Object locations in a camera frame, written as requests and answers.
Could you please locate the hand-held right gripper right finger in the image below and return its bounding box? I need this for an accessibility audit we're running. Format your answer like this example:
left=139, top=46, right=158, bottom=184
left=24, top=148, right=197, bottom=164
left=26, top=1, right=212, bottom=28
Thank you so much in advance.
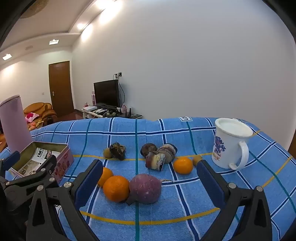
left=196, top=160, right=273, bottom=241

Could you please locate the printed paper leaflet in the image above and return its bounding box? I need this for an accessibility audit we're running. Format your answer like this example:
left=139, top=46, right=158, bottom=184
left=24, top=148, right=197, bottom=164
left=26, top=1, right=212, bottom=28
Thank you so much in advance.
left=17, top=147, right=62, bottom=175

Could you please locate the black power cable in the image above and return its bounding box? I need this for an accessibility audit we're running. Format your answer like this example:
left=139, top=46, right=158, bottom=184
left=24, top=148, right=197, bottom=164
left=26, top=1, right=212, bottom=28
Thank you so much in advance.
left=117, top=77, right=126, bottom=107

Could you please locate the orange leather sofa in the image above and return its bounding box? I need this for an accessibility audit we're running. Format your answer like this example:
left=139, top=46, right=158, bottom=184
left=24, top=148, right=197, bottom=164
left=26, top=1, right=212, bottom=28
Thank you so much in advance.
left=0, top=133, right=8, bottom=152

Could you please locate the pink metal tin box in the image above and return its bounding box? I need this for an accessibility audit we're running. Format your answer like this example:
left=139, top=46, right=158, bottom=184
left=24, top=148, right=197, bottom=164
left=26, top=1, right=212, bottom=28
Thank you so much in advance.
left=7, top=141, right=75, bottom=186

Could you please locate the brown wooden door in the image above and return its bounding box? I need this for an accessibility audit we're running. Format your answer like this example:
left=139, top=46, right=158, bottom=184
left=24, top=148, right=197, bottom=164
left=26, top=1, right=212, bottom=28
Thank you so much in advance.
left=48, top=61, right=75, bottom=117

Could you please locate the pink floral pillow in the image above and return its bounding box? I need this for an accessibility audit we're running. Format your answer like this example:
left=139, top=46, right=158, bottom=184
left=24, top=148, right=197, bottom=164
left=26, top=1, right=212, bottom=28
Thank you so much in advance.
left=25, top=112, right=40, bottom=123

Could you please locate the orange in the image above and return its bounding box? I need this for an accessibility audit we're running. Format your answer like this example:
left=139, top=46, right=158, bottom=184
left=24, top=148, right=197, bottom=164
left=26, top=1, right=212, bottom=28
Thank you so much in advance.
left=103, top=175, right=130, bottom=202
left=173, top=157, right=193, bottom=175
left=97, top=167, right=114, bottom=188

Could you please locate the knobbly dark taro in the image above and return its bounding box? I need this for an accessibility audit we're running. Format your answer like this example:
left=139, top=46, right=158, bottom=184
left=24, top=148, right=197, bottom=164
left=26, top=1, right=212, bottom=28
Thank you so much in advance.
left=109, top=142, right=126, bottom=161

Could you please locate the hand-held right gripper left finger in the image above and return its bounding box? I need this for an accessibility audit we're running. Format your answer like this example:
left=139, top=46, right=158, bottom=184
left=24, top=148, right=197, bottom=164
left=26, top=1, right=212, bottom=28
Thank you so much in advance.
left=26, top=159, right=104, bottom=241

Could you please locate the blue plaid blanket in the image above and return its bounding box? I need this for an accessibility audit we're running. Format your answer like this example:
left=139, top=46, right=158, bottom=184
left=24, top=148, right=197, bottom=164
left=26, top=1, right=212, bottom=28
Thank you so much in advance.
left=0, top=117, right=296, bottom=241

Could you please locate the white printed enamel mug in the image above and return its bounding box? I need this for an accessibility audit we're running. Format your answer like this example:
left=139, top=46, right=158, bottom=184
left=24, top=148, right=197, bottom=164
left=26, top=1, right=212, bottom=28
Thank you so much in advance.
left=212, top=118, right=254, bottom=171

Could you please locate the purple round radish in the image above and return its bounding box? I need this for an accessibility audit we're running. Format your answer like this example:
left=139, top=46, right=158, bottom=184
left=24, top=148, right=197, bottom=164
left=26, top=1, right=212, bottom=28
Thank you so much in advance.
left=126, top=174, right=174, bottom=205

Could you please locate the cut taro half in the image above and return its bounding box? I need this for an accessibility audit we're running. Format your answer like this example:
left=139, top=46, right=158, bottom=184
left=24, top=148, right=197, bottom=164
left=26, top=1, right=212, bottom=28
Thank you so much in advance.
left=157, top=144, right=178, bottom=164

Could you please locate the orange leather armchair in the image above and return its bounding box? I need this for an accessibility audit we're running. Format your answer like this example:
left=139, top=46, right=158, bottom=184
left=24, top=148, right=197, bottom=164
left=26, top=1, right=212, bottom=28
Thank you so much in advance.
left=23, top=102, right=58, bottom=127

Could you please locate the cut taro chunk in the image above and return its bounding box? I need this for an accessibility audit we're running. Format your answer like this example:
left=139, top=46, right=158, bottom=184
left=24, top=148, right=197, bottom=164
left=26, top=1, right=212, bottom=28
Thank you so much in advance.
left=145, top=151, right=166, bottom=171

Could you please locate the black flat television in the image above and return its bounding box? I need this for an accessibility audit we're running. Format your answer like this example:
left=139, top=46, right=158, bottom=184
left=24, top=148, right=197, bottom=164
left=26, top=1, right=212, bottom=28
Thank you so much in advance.
left=93, top=80, right=121, bottom=107

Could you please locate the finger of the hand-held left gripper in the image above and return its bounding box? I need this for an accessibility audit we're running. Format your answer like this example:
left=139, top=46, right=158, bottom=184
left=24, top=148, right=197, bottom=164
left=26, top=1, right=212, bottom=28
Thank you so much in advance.
left=5, top=155, right=58, bottom=193
left=0, top=151, right=21, bottom=180

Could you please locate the round ceiling ornament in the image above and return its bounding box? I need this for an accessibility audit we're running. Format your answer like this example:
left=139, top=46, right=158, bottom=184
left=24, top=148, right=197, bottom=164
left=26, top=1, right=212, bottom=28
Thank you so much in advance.
left=20, top=0, right=49, bottom=19

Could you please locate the round dark taro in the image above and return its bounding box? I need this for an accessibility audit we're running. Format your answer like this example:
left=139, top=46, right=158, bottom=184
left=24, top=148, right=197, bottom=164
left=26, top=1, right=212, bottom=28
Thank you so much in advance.
left=140, top=143, right=158, bottom=158

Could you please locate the white television stand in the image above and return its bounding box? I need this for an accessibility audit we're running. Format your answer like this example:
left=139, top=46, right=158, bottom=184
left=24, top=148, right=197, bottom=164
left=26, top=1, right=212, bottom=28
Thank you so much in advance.
left=81, top=107, right=142, bottom=120

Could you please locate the tall purple tumbler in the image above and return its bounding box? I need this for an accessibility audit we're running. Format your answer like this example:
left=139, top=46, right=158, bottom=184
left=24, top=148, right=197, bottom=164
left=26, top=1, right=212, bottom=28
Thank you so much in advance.
left=0, top=95, right=33, bottom=153

